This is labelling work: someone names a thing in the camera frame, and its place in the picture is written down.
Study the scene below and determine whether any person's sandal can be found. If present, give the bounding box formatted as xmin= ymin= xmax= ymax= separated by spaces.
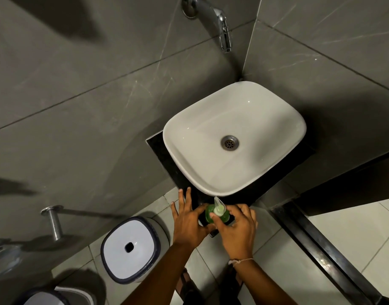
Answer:
xmin=176 ymin=268 xmax=204 ymax=305
xmin=219 ymin=266 xmax=246 ymax=305

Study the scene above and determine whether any chrome basin drain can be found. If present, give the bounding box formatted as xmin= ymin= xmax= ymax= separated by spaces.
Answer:
xmin=221 ymin=135 xmax=240 ymax=152

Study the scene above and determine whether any person's left sandal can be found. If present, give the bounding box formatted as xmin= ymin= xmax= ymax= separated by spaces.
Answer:
xmin=176 ymin=268 xmax=204 ymax=305

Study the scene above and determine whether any black door threshold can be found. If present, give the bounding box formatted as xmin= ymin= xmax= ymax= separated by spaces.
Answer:
xmin=270 ymin=200 xmax=389 ymax=305

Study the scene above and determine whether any black stone counter slab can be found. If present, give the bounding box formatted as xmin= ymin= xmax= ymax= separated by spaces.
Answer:
xmin=146 ymin=130 xmax=316 ymax=238

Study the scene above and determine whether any person's left forearm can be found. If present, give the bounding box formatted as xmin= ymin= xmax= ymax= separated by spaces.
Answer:
xmin=121 ymin=243 xmax=199 ymax=305

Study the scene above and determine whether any person's right sandal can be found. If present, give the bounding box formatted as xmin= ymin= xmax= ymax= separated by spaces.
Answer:
xmin=219 ymin=266 xmax=246 ymax=305

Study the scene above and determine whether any white ceramic wash basin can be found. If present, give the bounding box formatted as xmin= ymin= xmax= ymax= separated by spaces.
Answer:
xmin=163 ymin=81 xmax=307 ymax=197

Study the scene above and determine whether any person's left hand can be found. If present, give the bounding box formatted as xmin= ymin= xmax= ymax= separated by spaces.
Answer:
xmin=171 ymin=187 xmax=216 ymax=250

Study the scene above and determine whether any person's right forearm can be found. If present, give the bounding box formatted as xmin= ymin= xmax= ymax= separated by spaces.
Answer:
xmin=229 ymin=259 xmax=298 ymax=305

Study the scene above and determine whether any person's right hand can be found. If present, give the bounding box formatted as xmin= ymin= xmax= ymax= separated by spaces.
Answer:
xmin=210 ymin=204 xmax=259 ymax=262

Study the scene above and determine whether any chrome wall peg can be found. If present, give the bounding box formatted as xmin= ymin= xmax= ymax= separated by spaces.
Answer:
xmin=40 ymin=205 xmax=65 ymax=242

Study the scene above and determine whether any chrome wall tap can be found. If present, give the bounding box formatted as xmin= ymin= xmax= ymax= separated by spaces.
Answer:
xmin=181 ymin=0 xmax=233 ymax=54

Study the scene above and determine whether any green soap dispenser bottle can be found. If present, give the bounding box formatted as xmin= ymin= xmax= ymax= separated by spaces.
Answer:
xmin=205 ymin=196 xmax=231 ymax=226

